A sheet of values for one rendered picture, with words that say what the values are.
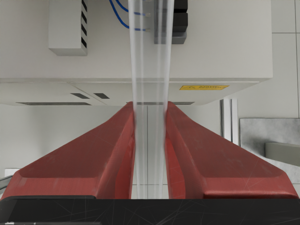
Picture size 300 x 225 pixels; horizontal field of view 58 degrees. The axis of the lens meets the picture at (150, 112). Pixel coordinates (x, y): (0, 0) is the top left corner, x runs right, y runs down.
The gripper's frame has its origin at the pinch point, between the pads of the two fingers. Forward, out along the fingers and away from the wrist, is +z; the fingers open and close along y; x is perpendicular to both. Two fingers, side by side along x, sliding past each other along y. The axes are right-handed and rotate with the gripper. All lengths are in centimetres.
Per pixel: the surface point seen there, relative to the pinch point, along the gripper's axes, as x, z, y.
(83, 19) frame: 5.3, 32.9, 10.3
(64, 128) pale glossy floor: 59, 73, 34
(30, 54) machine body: 10.8, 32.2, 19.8
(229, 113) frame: 37, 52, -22
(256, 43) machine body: 9.5, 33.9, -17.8
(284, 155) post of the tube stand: 57, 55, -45
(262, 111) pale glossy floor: 55, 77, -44
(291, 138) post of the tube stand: 62, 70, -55
